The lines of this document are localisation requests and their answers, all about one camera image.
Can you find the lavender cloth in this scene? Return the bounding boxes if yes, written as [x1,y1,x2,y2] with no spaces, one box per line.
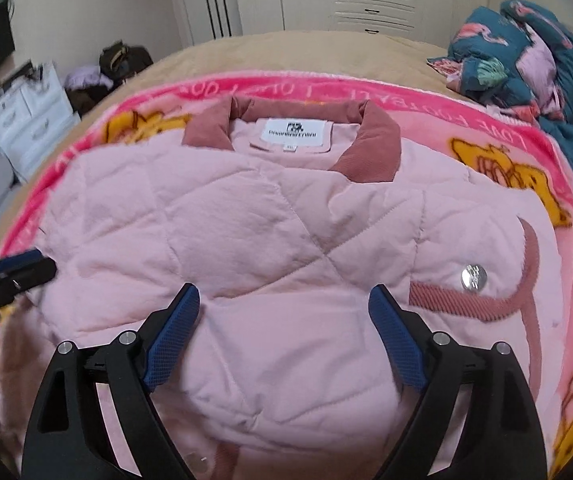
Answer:
[64,65,106,92]

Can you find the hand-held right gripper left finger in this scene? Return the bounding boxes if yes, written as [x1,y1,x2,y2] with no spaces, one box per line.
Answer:
[21,282,202,480]

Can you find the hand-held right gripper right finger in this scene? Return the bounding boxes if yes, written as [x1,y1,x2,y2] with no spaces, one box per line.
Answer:
[369,284,549,480]

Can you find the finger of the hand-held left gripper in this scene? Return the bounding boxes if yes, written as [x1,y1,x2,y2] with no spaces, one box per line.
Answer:
[0,249,42,281]
[0,256,58,295]

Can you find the white drawer cabinet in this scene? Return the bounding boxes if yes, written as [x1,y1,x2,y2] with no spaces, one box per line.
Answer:
[0,62,83,184]

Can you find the dark brown bag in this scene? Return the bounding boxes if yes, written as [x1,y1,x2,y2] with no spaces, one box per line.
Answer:
[98,41,155,84]

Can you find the pink printed blanket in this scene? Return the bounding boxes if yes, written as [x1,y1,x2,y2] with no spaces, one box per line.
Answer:
[0,72,573,480]

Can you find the blue flamingo print quilt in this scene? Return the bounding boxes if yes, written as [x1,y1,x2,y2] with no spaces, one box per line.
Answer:
[426,0,573,183]

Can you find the pink quilted jacket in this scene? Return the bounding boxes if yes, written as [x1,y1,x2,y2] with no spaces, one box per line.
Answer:
[31,97,543,480]

